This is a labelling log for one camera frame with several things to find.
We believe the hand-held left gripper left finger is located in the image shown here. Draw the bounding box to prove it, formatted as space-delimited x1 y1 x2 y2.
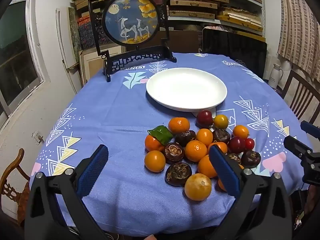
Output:
24 144 110 240

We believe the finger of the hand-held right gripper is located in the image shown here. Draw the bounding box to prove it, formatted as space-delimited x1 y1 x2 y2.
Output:
300 120 320 138
284 135 314 158

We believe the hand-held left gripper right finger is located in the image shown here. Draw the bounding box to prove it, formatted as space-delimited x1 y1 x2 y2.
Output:
209 145 293 240

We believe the dark red plum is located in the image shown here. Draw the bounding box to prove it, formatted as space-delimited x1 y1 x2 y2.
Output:
196 110 214 128
227 136 246 154

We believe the pile of small oranges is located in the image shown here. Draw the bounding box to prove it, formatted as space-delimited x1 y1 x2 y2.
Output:
144 114 250 202

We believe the orange with green leaf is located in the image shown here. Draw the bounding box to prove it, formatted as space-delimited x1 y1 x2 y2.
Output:
144 125 173 152

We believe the white plate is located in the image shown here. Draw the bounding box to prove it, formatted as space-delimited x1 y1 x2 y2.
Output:
146 67 227 112

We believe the dark wooden slat chair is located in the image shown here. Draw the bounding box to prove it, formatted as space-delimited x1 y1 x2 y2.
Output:
281 69 320 125

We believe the white thermos jug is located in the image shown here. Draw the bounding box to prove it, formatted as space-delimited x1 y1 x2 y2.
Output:
269 63 284 89

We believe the blue printed tablecloth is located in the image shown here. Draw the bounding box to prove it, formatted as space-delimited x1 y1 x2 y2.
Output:
29 52 313 237

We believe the carved brown wooden chair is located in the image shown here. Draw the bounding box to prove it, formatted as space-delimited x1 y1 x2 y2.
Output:
0 148 32 227

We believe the brown checked curtain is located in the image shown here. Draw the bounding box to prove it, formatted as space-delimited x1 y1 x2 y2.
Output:
277 0 320 82

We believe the black flat panel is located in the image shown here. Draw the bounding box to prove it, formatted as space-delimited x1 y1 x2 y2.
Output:
202 29 267 78

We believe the round embroidered deer table screen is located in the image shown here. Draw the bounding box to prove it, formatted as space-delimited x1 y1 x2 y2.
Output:
88 0 177 82

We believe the white metal shelf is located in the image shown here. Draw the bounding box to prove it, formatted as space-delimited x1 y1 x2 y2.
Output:
71 0 267 53

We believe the stack of flat patterned boxes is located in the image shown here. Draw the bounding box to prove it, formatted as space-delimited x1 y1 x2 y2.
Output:
71 0 265 34

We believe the wall socket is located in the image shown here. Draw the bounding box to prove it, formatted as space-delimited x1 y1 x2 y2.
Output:
32 130 45 145

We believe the cardboard backed picture frame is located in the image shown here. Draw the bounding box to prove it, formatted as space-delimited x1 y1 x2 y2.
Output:
79 45 123 85

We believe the white picture frame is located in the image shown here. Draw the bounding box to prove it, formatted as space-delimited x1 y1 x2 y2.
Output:
55 8 81 94

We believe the aluminium frame window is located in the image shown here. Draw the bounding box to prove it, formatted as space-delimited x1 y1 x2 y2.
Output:
0 0 50 128

